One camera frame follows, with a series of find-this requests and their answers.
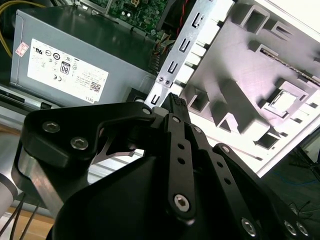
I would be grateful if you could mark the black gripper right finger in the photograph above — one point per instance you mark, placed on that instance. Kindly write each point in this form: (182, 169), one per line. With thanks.
(222, 172)

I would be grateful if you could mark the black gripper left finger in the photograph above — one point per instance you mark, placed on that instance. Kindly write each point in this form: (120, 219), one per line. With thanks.
(75, 120)

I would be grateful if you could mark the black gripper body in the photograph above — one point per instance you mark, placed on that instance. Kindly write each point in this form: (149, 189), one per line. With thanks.
(120, 205)

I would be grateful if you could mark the silver CPU with green edge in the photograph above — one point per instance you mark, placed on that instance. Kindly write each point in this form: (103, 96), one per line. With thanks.
(282, 98)

